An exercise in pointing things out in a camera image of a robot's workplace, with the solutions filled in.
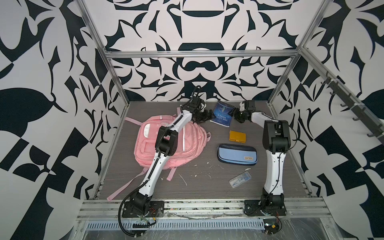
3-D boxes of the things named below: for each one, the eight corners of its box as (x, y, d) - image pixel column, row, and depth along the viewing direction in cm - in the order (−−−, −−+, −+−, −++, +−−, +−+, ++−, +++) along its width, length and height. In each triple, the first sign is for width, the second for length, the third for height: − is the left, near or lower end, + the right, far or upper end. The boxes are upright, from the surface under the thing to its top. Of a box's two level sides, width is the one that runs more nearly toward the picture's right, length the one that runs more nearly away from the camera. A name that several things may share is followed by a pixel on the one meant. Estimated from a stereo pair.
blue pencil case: (218, 165, 90) (219, 162, 87) (216, 146, 97) (217, 143, 94) (258, 165, 90) (260, 162, 87) (252, 146, 97) (254, 143, 94)
